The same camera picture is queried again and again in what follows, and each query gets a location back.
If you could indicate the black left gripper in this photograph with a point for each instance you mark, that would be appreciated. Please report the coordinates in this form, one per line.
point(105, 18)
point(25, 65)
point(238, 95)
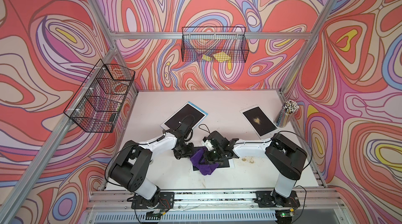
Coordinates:
point(178, 155)

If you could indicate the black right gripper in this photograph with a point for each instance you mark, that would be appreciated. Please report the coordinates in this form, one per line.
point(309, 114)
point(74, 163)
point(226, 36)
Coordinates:
point(209, 158)

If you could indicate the blue white drawing tablet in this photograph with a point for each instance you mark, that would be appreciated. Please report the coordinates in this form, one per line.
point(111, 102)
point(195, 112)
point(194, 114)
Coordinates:
point(188, 113)

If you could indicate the purple microfiber cloth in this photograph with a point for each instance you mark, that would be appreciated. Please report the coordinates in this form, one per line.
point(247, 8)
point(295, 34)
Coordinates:
point(199, 161)

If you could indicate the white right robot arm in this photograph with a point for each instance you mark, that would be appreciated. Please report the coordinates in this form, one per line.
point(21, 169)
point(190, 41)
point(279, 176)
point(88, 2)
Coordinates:
point(286, 156)

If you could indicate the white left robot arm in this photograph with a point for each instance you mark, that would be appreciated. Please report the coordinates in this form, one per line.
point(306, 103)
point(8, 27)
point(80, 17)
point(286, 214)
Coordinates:
point(129, 169)

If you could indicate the cup of coloured pencils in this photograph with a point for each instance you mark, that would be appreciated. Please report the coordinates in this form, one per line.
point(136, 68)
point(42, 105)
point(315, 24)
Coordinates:
point(288, 110)

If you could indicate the yellow cloth in basket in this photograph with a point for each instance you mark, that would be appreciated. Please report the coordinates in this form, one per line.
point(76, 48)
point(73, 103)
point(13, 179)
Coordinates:
point(217, 57)

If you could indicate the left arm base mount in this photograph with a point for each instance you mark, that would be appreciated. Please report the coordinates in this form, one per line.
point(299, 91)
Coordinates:
point(161, 200)

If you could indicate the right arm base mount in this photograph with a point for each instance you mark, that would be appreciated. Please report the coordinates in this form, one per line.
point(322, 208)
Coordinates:
point(270, 199)

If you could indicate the black wire basket left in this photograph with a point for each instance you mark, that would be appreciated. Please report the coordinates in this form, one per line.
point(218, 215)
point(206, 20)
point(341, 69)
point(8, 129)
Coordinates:
point(96, 106)

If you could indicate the black wire basket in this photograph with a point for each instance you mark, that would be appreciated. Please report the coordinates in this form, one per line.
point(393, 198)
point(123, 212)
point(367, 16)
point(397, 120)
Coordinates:
point(208, 40)
point(96, 106)

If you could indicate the black wire basket back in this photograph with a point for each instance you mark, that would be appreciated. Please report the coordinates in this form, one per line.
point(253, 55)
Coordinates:
point(208, 40)

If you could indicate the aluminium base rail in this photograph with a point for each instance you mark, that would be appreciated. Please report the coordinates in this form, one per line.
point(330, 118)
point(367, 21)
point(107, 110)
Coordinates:
point(318, 205)

